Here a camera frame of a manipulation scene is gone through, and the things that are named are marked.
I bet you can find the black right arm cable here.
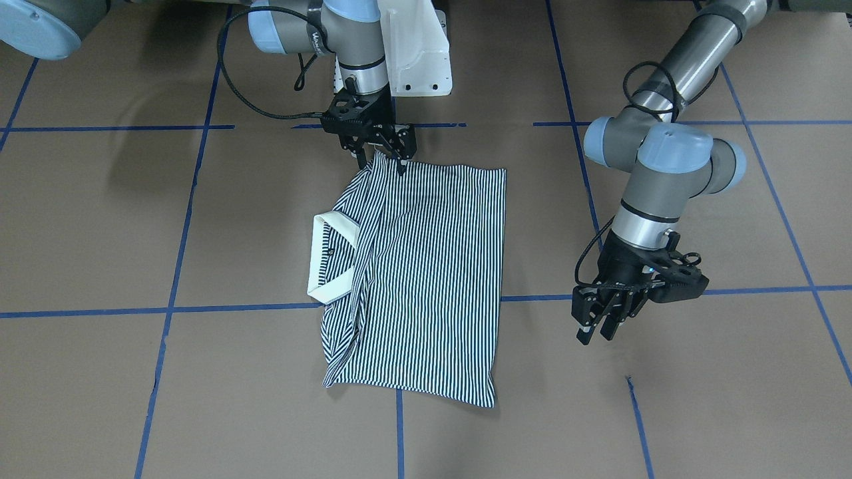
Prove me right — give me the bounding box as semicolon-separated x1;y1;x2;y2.
217;4;341;122

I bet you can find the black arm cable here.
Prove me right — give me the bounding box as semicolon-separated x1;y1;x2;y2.
217;4;341;122
575;61;686;291

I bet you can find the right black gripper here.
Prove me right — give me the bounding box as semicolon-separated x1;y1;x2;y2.
321;90;417;176

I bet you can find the blue white striped polo shirt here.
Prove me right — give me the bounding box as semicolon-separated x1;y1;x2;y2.
307;152;507;407

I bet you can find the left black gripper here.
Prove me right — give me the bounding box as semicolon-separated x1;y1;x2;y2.
572;230;680;345

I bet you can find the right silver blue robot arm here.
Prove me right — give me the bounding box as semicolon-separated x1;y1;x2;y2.
1;1;417;175

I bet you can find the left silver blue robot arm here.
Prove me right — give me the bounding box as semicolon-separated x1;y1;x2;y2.
572;1;850;345

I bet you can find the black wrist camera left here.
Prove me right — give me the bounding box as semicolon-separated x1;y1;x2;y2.
647;249;710;303

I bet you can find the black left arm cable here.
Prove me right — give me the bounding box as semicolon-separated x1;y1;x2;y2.
575;61;686;291

